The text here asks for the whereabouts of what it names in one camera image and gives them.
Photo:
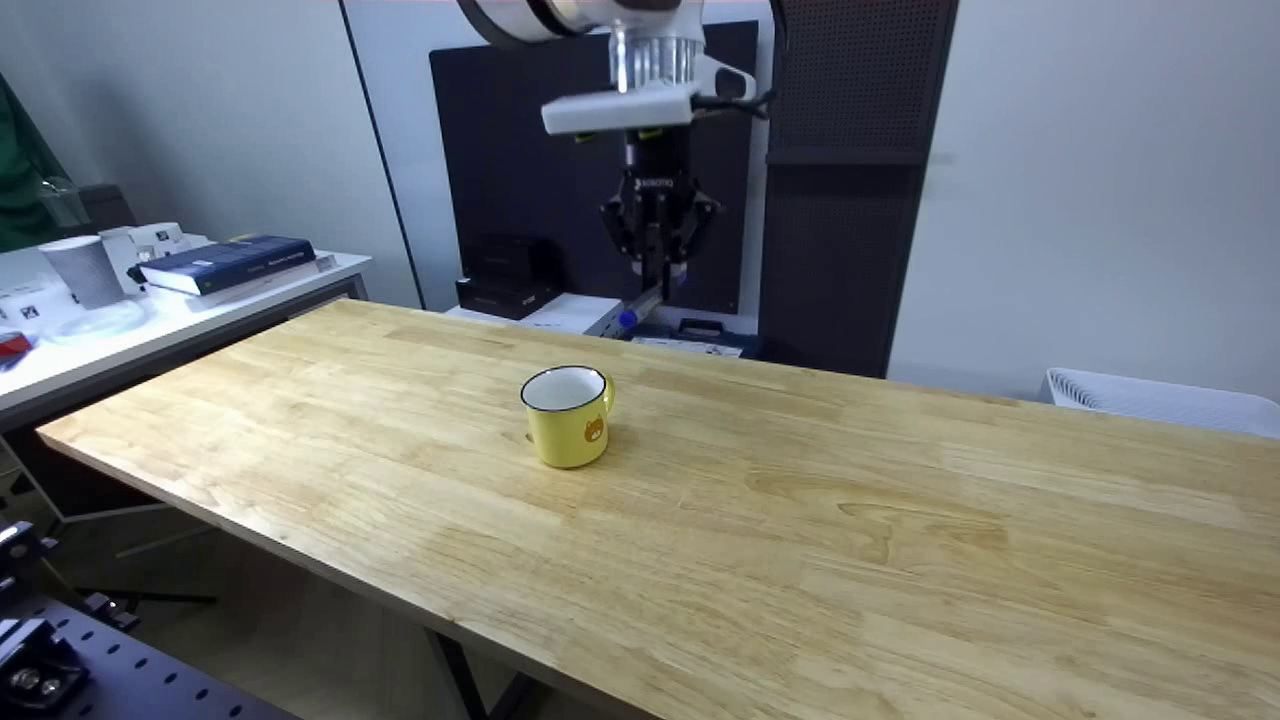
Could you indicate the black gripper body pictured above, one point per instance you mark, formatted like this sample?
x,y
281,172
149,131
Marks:
x,y
660,160

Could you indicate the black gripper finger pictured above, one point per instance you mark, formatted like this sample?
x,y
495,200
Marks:
x,y
635,221
689,221

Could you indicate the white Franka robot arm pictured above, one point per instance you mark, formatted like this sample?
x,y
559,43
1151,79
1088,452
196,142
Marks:
x,y
655,53

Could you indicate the black monitor screen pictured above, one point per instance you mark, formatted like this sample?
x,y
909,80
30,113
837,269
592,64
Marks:
x,y
533,226

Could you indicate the white and black flat device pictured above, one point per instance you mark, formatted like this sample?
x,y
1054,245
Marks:
x,y
701,343

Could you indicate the black box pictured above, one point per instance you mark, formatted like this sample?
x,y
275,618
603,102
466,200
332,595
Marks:
x,y
504,281

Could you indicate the dark brown cabinet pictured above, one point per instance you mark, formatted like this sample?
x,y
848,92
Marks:
x,y
847,226

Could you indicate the yellow enamel mug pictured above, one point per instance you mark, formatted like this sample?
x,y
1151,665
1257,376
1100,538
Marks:
x,y
565,431

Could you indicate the dark blue book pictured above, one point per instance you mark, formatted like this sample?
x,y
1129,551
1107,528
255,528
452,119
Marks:
x,y
226,263

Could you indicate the black table leg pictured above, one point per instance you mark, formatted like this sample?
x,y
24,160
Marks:
x,y
466,680

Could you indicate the white plastic bin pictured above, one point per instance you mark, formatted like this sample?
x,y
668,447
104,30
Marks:
x,y
1163,401

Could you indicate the white side table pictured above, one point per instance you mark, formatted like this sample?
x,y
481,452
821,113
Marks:
x,y
123,343

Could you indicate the green object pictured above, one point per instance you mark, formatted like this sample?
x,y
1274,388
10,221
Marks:
x,y
20,184

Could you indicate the small red item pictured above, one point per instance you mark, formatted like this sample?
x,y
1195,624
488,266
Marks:
x,y
10,349

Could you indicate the silver wrist camera bar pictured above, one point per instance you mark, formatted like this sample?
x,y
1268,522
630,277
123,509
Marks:
x,y
612,110

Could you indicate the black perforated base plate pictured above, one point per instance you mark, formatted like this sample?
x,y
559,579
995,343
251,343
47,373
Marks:
x,y
132,673

